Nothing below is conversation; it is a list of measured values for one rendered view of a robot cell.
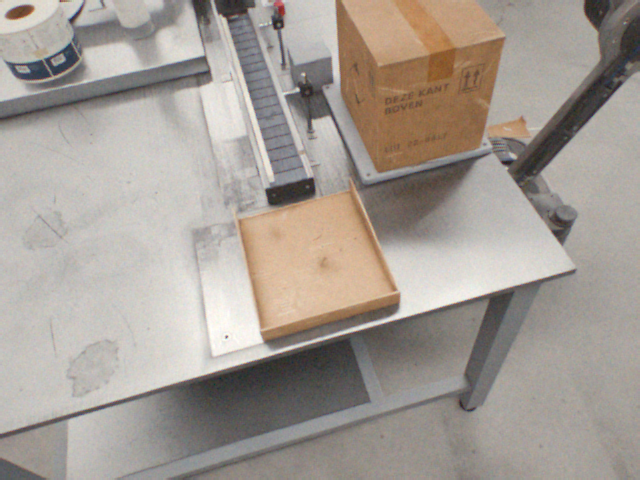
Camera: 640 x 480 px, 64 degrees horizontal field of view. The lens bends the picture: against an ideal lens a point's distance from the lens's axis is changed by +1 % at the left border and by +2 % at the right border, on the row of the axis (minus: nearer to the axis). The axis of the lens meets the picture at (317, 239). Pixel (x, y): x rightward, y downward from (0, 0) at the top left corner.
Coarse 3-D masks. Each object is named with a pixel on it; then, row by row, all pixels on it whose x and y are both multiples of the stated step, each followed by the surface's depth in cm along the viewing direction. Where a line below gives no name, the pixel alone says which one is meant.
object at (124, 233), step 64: (256, 0) 166; (320, 0) 162; (0, 128) 136; (64, 128) 134; (128, 128) 132; (192, 128) 129; (320, 128) 125; (0, 192) 121; (64, 192) 119; (128, 192) 117; (192, 192) 116; (256, 192) 114; (320, 192) 112; (384, 192) 110; (448, 192) 109; (512, 192) 107; (0, 256) 109; (64, 256) 107; (128, 256) 106; (192, 256) 104; (448, 256) 99; (512, 256) 98; (0, 320) 99; (64, 320) 98; (128, 320) 97; (192, 320) 95; (256, 320) 94; (384, 320) 92; (0, 384) 91; (64, 384) 90; (128, 384) 89
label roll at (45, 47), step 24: (24, 0) 137; (48, 0) 136; (0, 24) 130; (24, 24) 129; (48, 24) 131; (0, 48) 132; (24, 48) 131; (48, 48) 134; (72, 48) 140; (24, 72) 137; (48, 72) 137
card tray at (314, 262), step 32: (352, 192) 109; (256, 224) 108; (288, 224) 107; (320, 224) 106; (352, 224) 105; (256, 256) 103; (288, 256) 102; (320, 256) 101; (352, 256) 100; (384, 256) 95; (256, 288) 98; (288, 288) 97; (320, 288) 97; (352, 288) 96; (384, 288) 95; (288, 320) 93; (320, 320) 91
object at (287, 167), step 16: (240, 32) 145; (240, 48) 141; (256, 48) 140; (240, 64) 136; (256, 64) 135; (256, 80) 131; (256, 96) 127; (272, 96) 126; (256, 112) 123; (272, 112) 123; (272, 128) 119; (288, 128) 119; (272, 144) 116; (288, 144) 115; (272, 160) 112; (288, 160) 112; (288, 176) 109; (304, 176) 109
